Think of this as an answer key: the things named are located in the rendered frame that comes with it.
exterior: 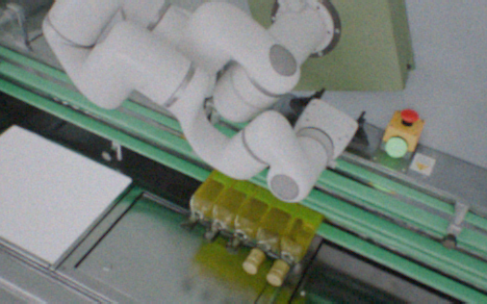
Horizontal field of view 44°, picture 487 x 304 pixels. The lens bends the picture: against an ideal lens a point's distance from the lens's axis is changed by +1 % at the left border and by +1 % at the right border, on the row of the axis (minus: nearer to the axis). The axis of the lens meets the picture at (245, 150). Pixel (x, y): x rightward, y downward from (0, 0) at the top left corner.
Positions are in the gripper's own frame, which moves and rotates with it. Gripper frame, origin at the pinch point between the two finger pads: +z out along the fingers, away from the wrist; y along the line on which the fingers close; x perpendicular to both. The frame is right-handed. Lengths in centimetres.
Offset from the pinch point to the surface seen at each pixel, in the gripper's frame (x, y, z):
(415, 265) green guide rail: 29.7, -32.2, 4.8
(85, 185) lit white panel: 56, 48, -6
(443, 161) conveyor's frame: 10.4, -25.2, 18.1
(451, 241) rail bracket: 11.1, -32.0, -4.6
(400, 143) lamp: 7.6, -14.8, 11.4
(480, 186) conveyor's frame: 9.0, -34.1, 14.7
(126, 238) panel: 54, 29, -15
